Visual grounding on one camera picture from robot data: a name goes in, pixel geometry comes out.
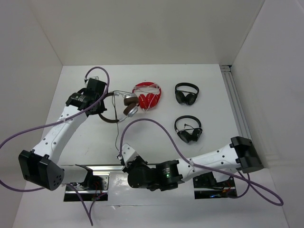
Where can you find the aluminium front rail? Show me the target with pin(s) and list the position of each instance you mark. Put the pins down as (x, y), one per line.
(100, 170)

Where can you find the black headphones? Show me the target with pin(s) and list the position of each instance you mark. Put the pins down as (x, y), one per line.
(186, 97)
(189, 135)

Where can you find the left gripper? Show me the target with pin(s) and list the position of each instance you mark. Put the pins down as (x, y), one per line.
(100, 110)

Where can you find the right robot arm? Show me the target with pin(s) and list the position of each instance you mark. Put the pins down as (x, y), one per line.
(239, 155)

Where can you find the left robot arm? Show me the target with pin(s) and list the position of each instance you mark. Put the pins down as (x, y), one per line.
(39, 165)

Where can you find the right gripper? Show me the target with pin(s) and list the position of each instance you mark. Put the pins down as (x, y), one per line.
(129, 165)

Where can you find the aluminium side rail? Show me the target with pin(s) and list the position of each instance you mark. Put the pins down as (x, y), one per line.
(235, 103)

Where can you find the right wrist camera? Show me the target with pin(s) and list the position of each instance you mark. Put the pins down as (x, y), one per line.
(128, 155)

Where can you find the black headphones near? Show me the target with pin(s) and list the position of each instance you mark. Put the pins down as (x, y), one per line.
(189, 135)

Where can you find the brown silver headphones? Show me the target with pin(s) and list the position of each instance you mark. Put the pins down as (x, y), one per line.
(130, 102)

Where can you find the red headphones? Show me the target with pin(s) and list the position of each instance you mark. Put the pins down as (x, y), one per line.
(149, 94)

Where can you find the black headphones far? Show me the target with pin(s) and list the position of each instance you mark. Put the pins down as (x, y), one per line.
(186, 97)

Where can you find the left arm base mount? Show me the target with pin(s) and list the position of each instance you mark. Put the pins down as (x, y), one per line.
(97, 190)

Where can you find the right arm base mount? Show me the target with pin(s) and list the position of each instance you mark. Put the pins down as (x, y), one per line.
(206, 187)

